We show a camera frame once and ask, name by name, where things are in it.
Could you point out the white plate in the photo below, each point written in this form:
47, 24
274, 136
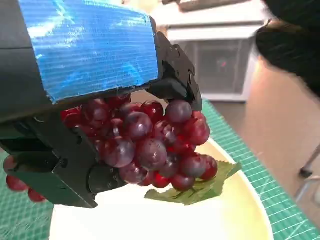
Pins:
175, 220

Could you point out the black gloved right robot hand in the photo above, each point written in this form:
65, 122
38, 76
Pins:
295, 50

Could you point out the metal chair leg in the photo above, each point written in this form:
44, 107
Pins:
308, 165

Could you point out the white mesh cabinet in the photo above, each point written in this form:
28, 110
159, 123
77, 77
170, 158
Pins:
215, 65

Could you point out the red toy grapes with leaf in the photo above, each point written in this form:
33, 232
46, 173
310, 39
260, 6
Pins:
150, 152

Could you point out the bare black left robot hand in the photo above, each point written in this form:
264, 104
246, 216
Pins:
87, 50

